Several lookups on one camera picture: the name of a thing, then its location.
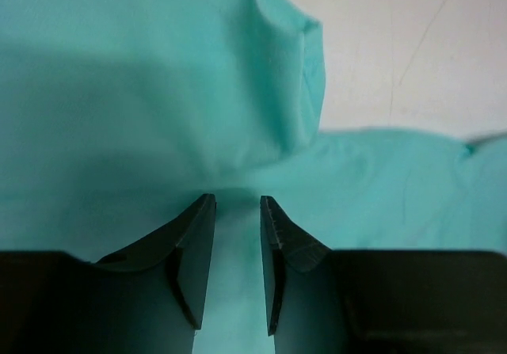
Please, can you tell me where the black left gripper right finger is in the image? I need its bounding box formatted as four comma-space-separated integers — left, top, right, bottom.
260, 196, 506, 353

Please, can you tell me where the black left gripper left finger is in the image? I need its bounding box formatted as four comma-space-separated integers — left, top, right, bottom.
1, 194, 216, 353

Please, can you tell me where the teal t shirt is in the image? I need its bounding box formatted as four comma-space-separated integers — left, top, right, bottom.
1, 0, 506, 353

